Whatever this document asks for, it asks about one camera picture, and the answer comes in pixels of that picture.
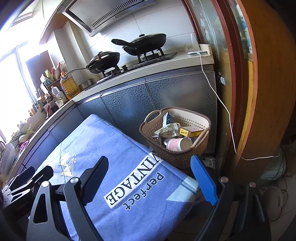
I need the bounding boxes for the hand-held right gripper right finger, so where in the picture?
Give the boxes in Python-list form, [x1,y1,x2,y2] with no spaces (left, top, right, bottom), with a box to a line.
[190,155,271,241]

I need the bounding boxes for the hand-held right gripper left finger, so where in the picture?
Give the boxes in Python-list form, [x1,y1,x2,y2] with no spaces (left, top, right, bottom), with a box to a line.
[26,156,109,241]

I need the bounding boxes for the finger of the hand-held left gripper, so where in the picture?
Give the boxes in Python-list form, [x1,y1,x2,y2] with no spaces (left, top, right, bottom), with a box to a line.
[8,166,36,186]
[9,166,54,197]

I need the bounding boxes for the beige plastic basket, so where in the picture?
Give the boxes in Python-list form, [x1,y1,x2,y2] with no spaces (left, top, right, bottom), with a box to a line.
[139,107,212,169]

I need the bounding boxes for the orange white paper cup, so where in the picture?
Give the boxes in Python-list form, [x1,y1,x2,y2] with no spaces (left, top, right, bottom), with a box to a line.
[166,137,193,152]

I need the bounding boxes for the brown yellow cardboard box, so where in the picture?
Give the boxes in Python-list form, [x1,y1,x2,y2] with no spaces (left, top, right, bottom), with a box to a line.
[178,126,205,138]

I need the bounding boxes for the white green milk carton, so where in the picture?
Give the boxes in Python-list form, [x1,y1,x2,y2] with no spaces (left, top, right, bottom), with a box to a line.
[154,124,182,139]

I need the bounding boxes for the white patterned basin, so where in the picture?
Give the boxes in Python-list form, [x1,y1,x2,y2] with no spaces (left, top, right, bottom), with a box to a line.
[0,142,18,176]

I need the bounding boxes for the purple cabbage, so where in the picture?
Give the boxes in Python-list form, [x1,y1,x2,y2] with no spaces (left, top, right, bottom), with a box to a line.
[18,140,30,152]

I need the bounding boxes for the blue printed tablecloth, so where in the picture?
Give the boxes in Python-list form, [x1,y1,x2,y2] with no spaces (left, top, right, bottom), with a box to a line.
[23,113,200,241]

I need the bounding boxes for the green onions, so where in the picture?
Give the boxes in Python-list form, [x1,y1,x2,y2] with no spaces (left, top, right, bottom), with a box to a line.
[11,126,35,142]

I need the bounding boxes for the cluster of condiment bottles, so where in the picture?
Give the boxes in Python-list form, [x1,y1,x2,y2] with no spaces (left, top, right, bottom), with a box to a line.
[28,61,70,118]

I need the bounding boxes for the white plastic jug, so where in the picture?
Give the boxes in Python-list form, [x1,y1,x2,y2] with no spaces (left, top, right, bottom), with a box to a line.
[51,86,67,108]

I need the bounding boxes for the kitchen window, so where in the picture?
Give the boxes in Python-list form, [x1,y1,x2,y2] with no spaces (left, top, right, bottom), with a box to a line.
[0,44,47,139]

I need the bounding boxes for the yellow cooking oil bottle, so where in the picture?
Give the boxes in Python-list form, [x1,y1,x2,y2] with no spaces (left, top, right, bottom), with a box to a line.
[60,72,81,100]

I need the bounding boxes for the grey kitchen counter cabinet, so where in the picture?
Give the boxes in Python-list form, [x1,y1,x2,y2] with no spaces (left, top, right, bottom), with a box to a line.
[0,42,219,183]

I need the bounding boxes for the black wok with lid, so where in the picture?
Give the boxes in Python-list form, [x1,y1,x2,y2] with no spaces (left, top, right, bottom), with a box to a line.
[67,51,121,75]

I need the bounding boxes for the black gas stove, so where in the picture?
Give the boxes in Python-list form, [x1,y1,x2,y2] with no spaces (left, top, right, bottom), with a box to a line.
[84,51,178,90]

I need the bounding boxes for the black frying pan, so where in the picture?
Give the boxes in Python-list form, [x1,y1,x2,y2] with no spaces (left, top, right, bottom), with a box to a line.
[111,34,167,56]

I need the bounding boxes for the steel range hood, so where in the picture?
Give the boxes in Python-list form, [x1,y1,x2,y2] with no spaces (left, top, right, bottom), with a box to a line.
[62,0,156,37]

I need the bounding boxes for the white charging cable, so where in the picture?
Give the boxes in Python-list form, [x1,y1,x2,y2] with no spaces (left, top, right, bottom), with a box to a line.
[199,53,280,161]

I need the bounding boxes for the brown wooden door frame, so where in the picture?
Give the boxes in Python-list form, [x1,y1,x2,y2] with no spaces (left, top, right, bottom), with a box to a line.
[183,0,258,183]

